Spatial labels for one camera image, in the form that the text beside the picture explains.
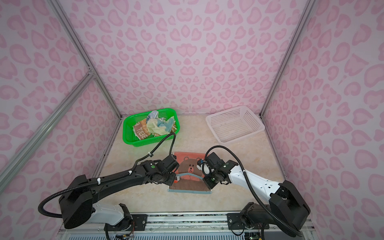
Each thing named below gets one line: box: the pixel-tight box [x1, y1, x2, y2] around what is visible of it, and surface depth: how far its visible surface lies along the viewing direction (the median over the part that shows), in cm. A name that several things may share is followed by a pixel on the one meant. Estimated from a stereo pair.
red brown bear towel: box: [167, 152, 212, 194], surface depth 86 cm
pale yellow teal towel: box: [146, 116, 174, 136], surface depth 103 cm
